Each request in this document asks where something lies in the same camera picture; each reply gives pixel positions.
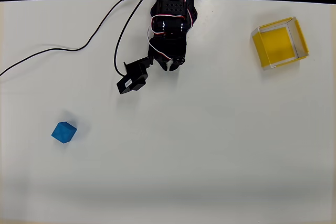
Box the blue cube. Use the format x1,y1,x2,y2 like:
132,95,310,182
50,121,78,145

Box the yellow and white box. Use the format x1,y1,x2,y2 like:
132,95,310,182
250,16,310,71

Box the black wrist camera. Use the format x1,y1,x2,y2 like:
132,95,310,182
116,56,154,95

